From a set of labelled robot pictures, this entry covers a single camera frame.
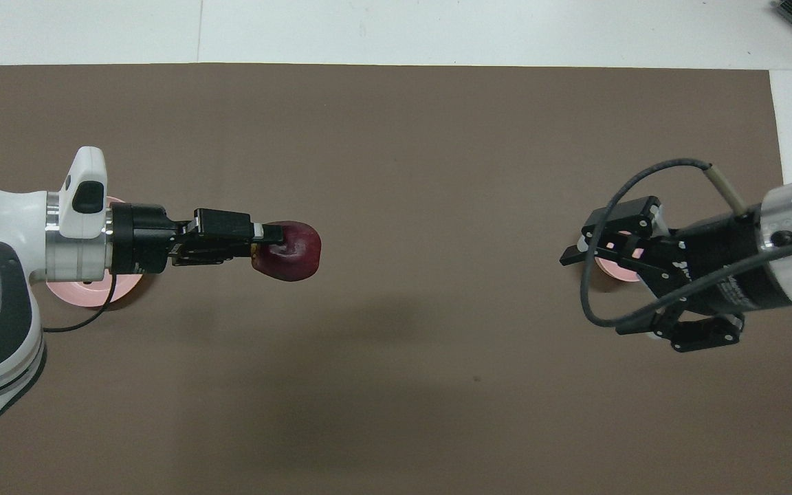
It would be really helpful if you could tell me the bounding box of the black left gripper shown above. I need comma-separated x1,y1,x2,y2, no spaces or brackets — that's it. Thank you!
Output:
109,202,285,276

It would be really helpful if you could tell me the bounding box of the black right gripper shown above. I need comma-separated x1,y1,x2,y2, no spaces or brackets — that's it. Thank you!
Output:
560,196,792,354

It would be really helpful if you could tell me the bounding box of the dark red apple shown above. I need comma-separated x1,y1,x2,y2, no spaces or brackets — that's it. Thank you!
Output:
250,221,322,283

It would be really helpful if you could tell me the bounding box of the pink bowl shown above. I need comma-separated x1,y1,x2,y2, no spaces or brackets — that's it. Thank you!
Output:
578,221,646,283

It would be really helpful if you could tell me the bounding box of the pink plate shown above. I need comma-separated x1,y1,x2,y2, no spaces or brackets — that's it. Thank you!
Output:
45,196,146,308

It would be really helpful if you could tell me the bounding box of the brown table mat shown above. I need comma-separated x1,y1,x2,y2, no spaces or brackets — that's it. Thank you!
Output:
0,63,792,495

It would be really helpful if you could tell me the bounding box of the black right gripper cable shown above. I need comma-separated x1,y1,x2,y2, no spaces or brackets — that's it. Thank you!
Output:
580,159,792,329

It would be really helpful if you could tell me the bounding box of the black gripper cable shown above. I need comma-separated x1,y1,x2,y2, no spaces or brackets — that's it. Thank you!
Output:
580,159,792,329
42,272,119,333

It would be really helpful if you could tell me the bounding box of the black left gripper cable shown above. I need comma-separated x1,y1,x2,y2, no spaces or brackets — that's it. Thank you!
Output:
42,272,119,333

